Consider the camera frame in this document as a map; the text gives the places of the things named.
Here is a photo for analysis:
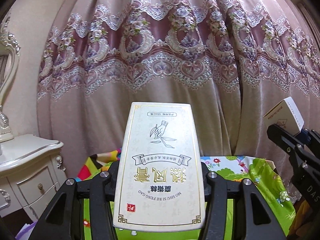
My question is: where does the white ornate dresser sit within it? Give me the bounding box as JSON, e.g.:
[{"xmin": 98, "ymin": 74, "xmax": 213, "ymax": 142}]
[{"xmin": 1, "ymin": 134, "xmax": 66, "ymax": 221}]

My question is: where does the purple white storage box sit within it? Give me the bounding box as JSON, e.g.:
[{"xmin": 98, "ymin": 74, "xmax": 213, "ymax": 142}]
[{"xmin": 15, "ymin": 222, "xmax": 37, "ymax": 240}]

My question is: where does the pink embroidered curtain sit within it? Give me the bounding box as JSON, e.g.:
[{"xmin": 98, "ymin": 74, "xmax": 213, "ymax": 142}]
[{"xmin": 36, "ymin": 0, "xmax": 320, "ymax": 198}]

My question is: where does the white cube box gold print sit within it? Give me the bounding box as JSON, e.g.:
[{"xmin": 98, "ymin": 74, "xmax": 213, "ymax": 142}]
[{"xmin": 263, "ymin": 96, "xmax": 304, "ymax": 135}]

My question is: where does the beige barcode box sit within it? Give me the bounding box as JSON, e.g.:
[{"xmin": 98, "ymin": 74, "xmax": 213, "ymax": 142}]
[{"xmin": 113, "ymin": 102, "xmax": 205, "ymax": 232}]

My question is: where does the ornate white mirror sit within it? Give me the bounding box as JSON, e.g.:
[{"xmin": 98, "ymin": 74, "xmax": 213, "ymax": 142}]
[{"xmin": 1, "ymin": 11, "xmax": 21, "ymax": 142}]

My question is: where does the colourful cartoon play mat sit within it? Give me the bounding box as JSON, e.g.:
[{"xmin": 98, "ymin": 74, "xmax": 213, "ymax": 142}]
[{"xmin": 75, "ymin": 150, "xmax": 296, "ymax": 239}]

